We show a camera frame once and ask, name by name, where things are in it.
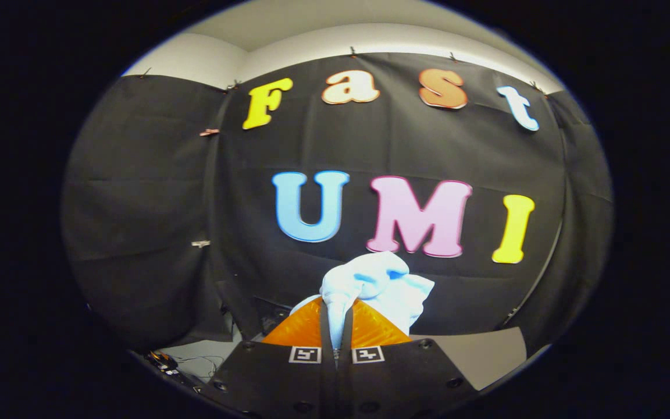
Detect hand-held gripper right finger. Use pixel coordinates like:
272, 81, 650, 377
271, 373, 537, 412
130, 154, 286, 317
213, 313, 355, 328
336, 297, 481, 419

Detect light blue garment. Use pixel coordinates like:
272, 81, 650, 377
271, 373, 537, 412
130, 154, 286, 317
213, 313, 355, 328
290, 251, 436, 350

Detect black backdrop cloth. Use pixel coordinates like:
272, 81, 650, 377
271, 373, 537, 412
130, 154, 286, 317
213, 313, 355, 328
60, 52, 614, 353

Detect tangled dark cables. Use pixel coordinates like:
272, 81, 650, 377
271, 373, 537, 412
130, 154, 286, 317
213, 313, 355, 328
148, 349, 225, 382

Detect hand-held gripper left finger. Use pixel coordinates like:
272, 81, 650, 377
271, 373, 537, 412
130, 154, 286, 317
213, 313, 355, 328
195, 296, 337, 419

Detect black washing machine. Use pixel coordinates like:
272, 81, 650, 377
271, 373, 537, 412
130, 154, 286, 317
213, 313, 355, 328
252, 296, 295, 338

